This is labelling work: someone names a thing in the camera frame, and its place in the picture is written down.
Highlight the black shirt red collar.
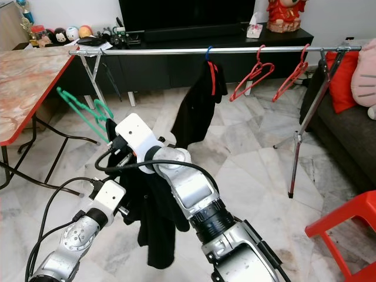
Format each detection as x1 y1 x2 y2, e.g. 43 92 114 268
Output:
170 59 229 149

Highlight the black round plush toy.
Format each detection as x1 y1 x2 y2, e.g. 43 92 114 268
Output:
53 28 68 43

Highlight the red figurine statue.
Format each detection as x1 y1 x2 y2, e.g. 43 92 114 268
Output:
266 0 309 33

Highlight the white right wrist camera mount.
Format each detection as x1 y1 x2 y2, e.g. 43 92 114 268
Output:
115 113 168 160

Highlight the red plastic stool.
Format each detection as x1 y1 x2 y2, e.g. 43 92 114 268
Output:
305 191 376 282

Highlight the black TV cabinet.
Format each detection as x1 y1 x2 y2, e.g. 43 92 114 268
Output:
70 28 315 95

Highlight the golden trophy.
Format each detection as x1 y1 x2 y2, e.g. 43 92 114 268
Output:
16 0 33 24

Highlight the dark grey sofa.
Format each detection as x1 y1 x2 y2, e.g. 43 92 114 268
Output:
300 53 376 192

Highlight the silver metal clothes rack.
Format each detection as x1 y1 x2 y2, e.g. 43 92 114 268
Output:
69 44 362 199

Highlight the white tissue box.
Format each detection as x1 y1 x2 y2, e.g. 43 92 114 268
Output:
247 13 264 39

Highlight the green plastic hanger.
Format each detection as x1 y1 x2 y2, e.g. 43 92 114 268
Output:
57 87 114 145

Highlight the red-lid jar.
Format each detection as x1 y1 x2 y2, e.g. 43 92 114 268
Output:
31 25 46 48

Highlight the pink cat pillow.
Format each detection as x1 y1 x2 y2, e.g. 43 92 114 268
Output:
351 40 376 108

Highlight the black thin hanger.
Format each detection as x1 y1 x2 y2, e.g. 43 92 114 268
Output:
101 56 123 95

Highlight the green circuit board device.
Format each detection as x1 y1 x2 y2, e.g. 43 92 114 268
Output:
107 23 140 46

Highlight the wooden cabinet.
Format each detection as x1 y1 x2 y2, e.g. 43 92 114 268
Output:
0 3 30 51

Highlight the red cushion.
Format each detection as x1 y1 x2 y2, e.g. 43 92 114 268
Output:
326 50 362 113

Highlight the black shirt yellow-green print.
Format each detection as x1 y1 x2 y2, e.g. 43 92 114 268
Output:
106 117 192 270

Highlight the black television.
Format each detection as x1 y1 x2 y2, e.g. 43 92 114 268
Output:
119 0 256 31

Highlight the black soundbar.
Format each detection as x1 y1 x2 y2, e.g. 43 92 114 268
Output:
144 23 241 43

